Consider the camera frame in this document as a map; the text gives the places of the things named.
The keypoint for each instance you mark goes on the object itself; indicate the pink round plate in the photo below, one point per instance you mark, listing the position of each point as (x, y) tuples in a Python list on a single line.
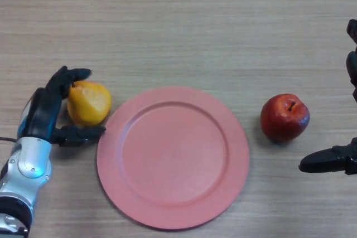
[(173, 160)]

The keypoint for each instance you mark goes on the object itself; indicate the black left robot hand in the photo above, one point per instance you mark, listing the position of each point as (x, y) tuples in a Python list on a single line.
[(42, 112)]

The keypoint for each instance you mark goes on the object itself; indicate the red apple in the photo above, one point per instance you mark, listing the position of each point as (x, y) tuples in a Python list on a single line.
[(281, 121)]

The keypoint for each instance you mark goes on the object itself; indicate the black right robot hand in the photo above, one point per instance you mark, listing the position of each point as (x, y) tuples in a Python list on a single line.
[(329, 161)]

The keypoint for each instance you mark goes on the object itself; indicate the yellow pear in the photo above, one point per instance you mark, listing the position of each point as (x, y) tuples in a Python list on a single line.
[(89, 104)]

